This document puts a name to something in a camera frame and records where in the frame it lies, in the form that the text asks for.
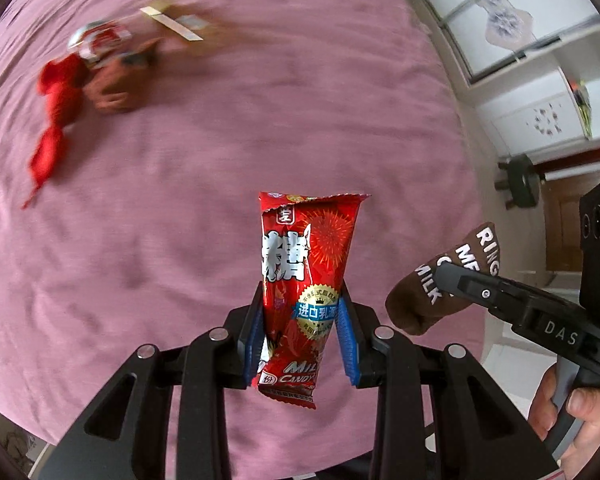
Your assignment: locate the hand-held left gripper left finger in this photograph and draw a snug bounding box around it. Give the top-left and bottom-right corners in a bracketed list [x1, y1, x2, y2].
[55, 282, 265, 480]

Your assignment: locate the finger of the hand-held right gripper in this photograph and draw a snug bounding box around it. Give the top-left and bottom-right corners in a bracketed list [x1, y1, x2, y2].
[435, 262, 537, 332]

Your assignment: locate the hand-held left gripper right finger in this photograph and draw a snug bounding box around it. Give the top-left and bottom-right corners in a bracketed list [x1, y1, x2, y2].
[336, 282, 561, 480]

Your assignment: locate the brown lettered sock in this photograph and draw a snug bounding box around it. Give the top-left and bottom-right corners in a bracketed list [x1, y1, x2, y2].
[385, 220, 504, 336]

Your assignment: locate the red candy wrapper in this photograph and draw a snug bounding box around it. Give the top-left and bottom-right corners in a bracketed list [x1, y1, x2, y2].
[252, 191, 371, 411]

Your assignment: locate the person's right hand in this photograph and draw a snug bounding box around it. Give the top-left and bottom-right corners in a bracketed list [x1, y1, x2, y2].
[527, 365, 600, 480]

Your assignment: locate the brown wooden door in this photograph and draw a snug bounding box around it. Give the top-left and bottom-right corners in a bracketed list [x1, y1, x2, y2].
[530, 147, 600, 277]

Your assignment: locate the dark round stool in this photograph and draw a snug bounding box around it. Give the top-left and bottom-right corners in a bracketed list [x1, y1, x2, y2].
[495, 154, 547, 210]

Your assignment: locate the white cabinet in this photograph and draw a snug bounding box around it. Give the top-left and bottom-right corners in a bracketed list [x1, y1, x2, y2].
[472, 45, 600, 162]

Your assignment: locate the tree print floor mat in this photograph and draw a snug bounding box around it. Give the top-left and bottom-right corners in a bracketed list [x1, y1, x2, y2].
[0, 400, 47, 480]

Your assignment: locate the white sliding door wardrobe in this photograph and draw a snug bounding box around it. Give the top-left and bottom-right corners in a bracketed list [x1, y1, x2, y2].
[415, 0, 600, 87]

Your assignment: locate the brown and orange sock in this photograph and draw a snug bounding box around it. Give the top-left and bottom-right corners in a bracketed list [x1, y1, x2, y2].
[82, 40, 161, 114]

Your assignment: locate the red sock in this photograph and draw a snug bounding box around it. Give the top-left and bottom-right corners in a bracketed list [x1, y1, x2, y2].
[24, 54, 89, 209]

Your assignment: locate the crumpled red foil wrapper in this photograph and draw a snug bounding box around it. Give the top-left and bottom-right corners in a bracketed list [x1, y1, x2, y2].
[67, 20, 131, 69]

